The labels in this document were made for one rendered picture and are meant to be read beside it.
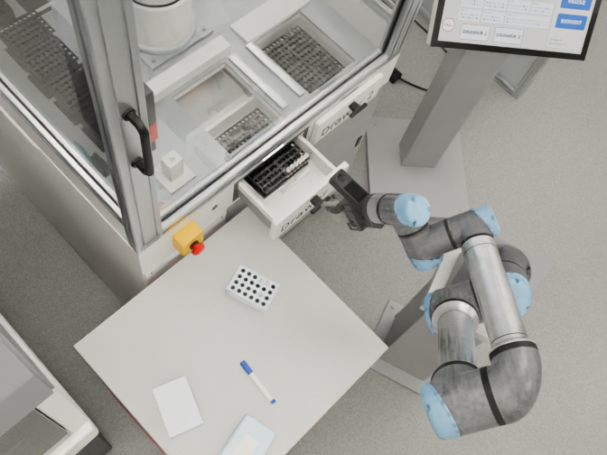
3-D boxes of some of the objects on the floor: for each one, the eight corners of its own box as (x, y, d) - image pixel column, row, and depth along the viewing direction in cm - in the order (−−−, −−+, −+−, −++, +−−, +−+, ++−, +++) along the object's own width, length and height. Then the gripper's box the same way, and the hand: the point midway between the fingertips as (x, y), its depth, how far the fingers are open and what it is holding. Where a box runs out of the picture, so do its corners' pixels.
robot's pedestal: (453, 334, 266) (542, 269, 198) (427, 399, 254) (512, 354, 185) (388, 300, 268) (453, 224, 200) (359, 363, 256) (418, 305, 187)
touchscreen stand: (467, 221, 289) (592, 82, 198) (369, 216, 283) (451, 69, 192) (455, 126, 310) (564, -40, 218) (364, 119, 304) (435, -54, 212)
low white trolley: (337, 394, 249) (388, 347, 181) (215, 520, 225) (222, 519, 157) (235, 288, 261) (247, 206, 192) (108, 396, 237) (72, 346, 168)
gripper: (371, 237, 157) (323, 232, 176) (401, 211, 162) (351, 208, 180) (355, 209, 154) (308, 206, 173) (386, 182, 159) (336, 182, 177)
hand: (328, 199), depth 174 cm, fingers open, 3 cm apart
